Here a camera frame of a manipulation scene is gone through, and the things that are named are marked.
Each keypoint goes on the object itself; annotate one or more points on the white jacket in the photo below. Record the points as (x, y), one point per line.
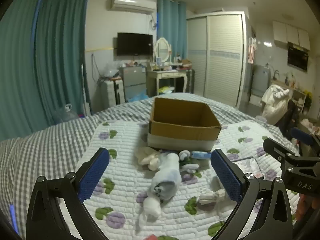
(273, 102)

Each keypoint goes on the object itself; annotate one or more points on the white wall cabinets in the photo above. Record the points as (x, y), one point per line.
(291, 35)

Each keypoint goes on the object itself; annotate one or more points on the white air conditioner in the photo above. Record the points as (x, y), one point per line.
(132, 5)

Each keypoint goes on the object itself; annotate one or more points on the white suitcase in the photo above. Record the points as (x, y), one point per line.
(112, 92)

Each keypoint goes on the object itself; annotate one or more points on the dark suitcase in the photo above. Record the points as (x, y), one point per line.
(190, 80)

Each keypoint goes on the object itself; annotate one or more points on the blue window curtain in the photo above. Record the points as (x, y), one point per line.
(171, 27)

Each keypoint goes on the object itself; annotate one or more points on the black wall television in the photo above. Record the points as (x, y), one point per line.
(135, 43)

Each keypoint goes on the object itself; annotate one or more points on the large clear water bottle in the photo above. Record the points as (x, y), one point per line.
(66, 115)

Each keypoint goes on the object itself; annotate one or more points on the grey mini fridge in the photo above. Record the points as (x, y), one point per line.
(132, 82)

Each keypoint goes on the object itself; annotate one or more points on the cream cloth bundle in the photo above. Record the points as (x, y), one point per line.
(147, 158)

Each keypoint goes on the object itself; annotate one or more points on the blue plastic bag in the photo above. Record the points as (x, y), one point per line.
(138, 97)

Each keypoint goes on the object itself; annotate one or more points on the white oval mirror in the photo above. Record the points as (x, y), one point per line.
(162, 50)

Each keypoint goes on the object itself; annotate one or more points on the black range hood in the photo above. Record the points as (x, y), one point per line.
(297, 58)

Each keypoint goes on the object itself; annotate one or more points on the person's right hand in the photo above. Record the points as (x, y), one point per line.
(305, 205)

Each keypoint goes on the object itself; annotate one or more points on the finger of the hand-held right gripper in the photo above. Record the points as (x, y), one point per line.
(302, 136)
(276, 150)

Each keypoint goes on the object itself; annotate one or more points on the green curtain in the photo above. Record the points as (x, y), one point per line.
(37, 62)

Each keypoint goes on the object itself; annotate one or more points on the floral quilted blanket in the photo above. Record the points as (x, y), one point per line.
(125, 160)

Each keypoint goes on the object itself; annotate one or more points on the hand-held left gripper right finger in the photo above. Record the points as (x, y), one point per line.
(226, 175)

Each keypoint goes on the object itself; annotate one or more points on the hanging pink white clothes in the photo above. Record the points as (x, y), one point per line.
(252, 52)

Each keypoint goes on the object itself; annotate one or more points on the grey washing machine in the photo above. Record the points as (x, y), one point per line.
(261, 82)

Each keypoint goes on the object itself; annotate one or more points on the cream dressing table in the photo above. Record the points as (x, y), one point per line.
(165, 74)

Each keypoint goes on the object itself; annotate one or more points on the beige sock bundle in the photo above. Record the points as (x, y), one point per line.
(211, 198)

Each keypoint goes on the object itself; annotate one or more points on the cardboard box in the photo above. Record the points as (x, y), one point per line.
(182, 130)

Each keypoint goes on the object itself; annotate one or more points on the white sock bundle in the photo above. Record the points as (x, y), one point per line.
(151, 208)

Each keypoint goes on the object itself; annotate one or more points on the white sliding wardrobe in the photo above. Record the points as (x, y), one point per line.
(220, 57)

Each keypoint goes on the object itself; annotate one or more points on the clear plastic bag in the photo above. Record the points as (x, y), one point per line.
(111, 70)

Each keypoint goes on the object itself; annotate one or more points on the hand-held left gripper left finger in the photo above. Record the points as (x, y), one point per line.
(93, 175)

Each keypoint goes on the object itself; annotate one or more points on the cream open shelf unit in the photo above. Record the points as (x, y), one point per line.
(300, 97)

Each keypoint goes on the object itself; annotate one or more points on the white plastic packet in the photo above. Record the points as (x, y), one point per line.
(248, 166)

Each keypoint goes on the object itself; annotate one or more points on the grey white sock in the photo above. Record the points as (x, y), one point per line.
(166, 177)

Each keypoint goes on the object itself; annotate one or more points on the dark chair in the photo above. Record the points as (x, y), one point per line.
(291, 117)

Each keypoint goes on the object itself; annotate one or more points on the blue packet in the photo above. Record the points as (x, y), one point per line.
(201, 155)

